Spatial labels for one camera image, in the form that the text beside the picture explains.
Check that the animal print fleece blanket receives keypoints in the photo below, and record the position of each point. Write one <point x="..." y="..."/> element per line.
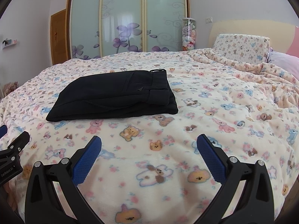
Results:
<point x="163" y="126"/>

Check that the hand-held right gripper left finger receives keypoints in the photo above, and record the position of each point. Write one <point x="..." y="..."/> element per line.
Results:
<point x="87" y="158"/>

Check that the cream headboard panel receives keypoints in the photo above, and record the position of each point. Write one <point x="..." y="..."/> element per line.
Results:
<point x="233" y="26"/>

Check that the white wall shelf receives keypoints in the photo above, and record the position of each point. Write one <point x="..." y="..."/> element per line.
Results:
<point x="10" y="43"/>

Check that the wooden door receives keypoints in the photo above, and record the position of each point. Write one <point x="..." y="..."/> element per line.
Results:
<point x="59" y="37"/>

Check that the pink headboard panel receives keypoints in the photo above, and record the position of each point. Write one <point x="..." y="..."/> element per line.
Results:
<point x="293" y="44"/>

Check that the clear tube of plush toys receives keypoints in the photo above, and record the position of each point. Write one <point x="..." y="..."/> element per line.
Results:
<point x="189" y="35"/>

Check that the animal print pillow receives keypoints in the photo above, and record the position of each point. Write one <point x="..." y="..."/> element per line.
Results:
<point x="240" y="47"/>

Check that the white wall socket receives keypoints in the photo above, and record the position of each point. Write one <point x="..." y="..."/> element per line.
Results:
<point x="208" y="20"/>

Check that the black pants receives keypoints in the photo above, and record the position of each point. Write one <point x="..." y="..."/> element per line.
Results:
<point x="105" y="98"/>

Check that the wardrobe with floral glass doors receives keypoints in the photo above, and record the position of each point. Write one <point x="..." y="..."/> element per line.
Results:
<point x="121" y="9"/>

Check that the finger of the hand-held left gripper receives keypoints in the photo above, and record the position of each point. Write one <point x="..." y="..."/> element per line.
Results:
<point x="2" y="131"/>
<point x="19" y="142"/>

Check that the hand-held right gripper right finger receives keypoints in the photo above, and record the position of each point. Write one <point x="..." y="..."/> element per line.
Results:
<point x="210" y="156"/>

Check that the purple pillow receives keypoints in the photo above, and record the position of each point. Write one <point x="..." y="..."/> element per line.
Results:
<point x="282" y="59"/>

